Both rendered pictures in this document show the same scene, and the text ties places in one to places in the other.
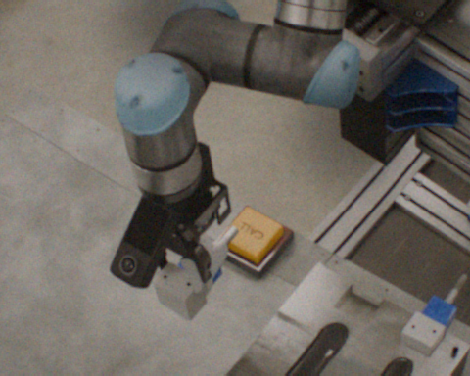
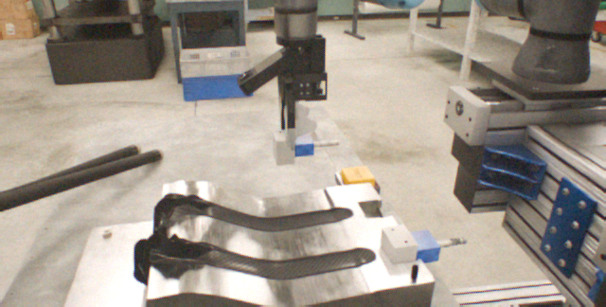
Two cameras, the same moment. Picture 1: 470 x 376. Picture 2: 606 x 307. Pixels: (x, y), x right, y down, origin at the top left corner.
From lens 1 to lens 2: 0.94 m
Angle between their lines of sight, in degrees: 37
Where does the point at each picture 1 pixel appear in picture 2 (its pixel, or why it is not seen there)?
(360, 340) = (355, 224)
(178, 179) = (290, 26)
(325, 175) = not seen: hidden behind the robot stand
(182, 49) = not seen: outside the picture
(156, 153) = not seen: outside the picture
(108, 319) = (257, 176)
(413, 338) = (386, 235)
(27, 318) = (222, 159)
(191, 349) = not seen: hidden behind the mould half
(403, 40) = (516, 117)
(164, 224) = (275, 61)
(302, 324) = (330, 199)
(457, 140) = (532, 218)
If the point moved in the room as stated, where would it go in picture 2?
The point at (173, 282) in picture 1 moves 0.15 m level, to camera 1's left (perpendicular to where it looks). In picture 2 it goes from (280, 135) to (224, 117)
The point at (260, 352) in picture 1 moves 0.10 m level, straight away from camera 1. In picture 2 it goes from (294, 199) to (324, 175)
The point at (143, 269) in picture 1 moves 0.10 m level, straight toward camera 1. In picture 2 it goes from (249, 78) to (216, 96)
